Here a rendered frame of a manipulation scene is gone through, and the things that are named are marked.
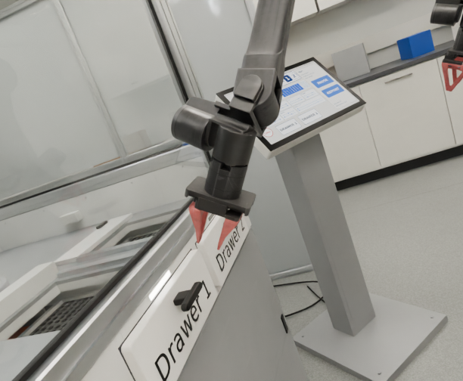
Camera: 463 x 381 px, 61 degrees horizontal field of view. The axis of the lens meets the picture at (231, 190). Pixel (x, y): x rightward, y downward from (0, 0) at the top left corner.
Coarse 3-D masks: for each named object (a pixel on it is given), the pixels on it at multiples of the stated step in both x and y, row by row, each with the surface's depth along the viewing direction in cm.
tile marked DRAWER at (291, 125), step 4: (288, 120) 141; (292, 120) 142; (296, 120) 142; (280, 124) 140; (284, 124) 140; (288, 124) 140; (292, 124) 141; (296, 124) 141; (276, 128) 138; (280, 128) 138; (284, 128) 139; (288, 128) 139; (292, 128) 140; (296, 128) 140; (284, 132) 138; (288, 132) 138
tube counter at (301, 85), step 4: (296, 84) 154; (300, 84) 155; (304, 84) 155; (308, 84) 156; (284, 88) 151; (288, 88) 152; (292, 88) 152; (296, 88) 153; (300, 88) 153; (304, 88) 154; (284, 92) 150; (288, 92) 150; (292, 92) 151; (296, 92) 151; (284, 96) 149; (288, 96) 149
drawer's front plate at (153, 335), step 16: (192, 256) 76; (176, 272) 71; (192, 272) 74; (208, 272) 80; (176, 288) 67; (208, 288) 78; (160, 304) 62; (208, 304) 77; (144, 320) 58; (160, 320) 61; (176, 320) 65; (192, 320) 70; (144, 336) 56; (160, 336) 60; (192, 336) 68; (128, 352) 53; (144, 352) 55; (160, 352) 59; (176, 352) 62; (144, 368) 54; (160, 368) 58; (176, 368) 61
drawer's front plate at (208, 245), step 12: (216, 216) 95; (216, 228) 90; (240, 228) 104; (204, 240) 82; (216, 240) 88; (228, 240) 95; (240, 240) 102; (204, 252) 82; (216, 252) 87; (228, 252) 93; (216, 264) 85; (228, 264) 91; (216, 276) 84
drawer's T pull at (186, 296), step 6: (198, 282) 68; (192, 288) 67; (198, 288) 67; (180, 294) 66; (186, 294) 65; (192, 294) 65; (174, 300) 65; (180, 300) 65; (186, 300) 63; (192, 300) 64; (186, 306) 62
